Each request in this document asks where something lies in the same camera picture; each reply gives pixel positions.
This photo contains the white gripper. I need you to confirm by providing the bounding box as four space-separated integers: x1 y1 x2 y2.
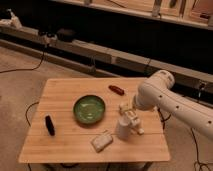
119 103 144 135

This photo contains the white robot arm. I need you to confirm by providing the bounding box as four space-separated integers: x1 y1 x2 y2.
131 70 213 140

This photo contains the red sausage-shaped object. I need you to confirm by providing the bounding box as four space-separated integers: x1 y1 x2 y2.
108 85 125 96

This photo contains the green bowl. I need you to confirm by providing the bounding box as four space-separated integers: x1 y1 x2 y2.
73 95 106 125

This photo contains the wooden table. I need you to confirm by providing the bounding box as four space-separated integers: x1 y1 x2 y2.
19 78 170 163

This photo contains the black marker-like object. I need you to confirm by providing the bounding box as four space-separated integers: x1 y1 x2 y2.
45 115 55 136

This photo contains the black device on ledge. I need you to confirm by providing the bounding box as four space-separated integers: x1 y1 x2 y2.
57 28 76 42

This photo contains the white object on ledge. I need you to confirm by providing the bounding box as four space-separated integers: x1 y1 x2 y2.
0 9 22 29

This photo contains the black cable by robot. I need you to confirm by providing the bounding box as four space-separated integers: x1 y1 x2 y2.
156 108 213 171

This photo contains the black cable on floor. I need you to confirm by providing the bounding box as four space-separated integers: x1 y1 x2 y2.
0 46 48 75

